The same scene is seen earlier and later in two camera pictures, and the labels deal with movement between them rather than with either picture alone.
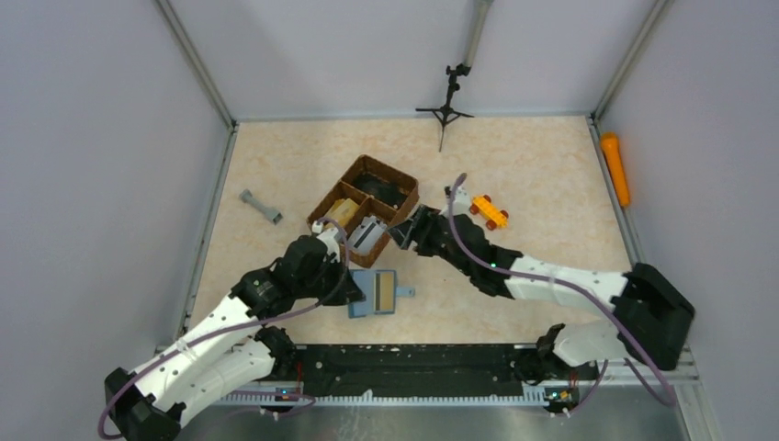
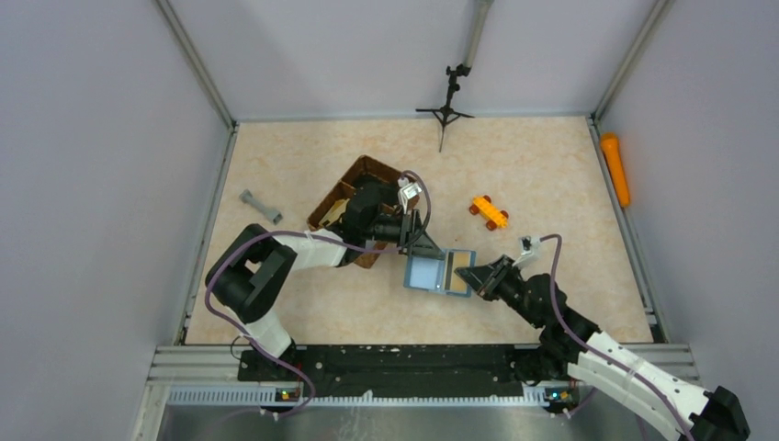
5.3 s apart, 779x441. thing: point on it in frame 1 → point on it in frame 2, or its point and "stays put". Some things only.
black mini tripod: (445, 112) stays put
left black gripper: (349, 294) → (424, 247)
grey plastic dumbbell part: (260, 208) stays put
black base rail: (437, 369) stays put
